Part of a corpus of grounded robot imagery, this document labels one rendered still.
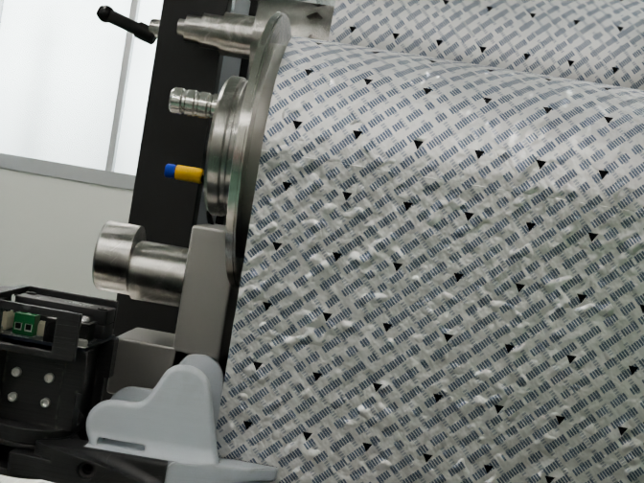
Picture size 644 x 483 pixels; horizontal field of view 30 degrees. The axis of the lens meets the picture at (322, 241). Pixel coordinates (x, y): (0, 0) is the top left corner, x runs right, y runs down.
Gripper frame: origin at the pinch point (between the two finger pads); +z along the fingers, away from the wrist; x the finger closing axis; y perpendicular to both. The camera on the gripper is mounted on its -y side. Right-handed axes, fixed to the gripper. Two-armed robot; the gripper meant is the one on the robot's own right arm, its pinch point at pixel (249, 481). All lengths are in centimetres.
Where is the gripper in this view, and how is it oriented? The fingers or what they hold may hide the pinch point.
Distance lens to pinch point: 59.9
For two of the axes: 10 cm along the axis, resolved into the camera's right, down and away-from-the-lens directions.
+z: 9.8, 1.7, -0.8
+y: 1.6, -9.9, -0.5
